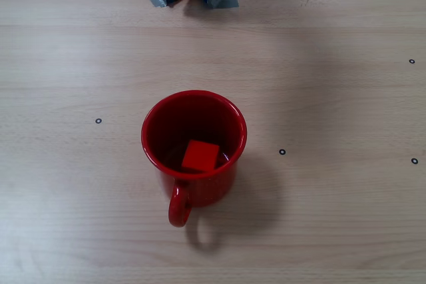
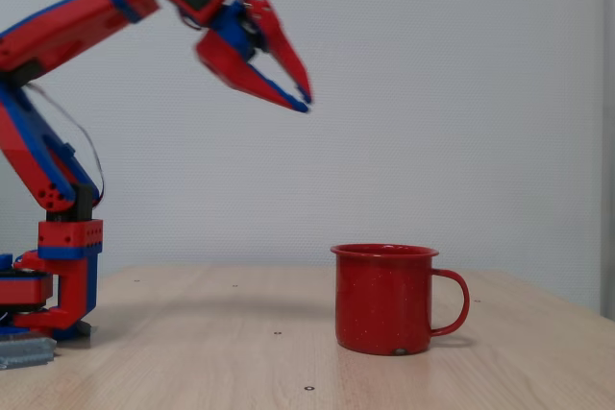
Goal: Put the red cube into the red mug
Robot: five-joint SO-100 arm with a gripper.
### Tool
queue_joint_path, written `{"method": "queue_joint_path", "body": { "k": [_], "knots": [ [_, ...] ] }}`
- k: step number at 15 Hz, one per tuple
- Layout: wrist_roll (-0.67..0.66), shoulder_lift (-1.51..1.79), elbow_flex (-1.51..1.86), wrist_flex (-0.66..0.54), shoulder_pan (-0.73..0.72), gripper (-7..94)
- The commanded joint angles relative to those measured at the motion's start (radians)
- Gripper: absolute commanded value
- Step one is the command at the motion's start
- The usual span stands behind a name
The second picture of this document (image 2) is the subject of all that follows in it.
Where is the arm servo cable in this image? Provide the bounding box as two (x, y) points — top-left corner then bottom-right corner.
(26, 83), (106, 212)

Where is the red enamel mug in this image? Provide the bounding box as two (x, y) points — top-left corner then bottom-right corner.
(329, 243), (471, 357)

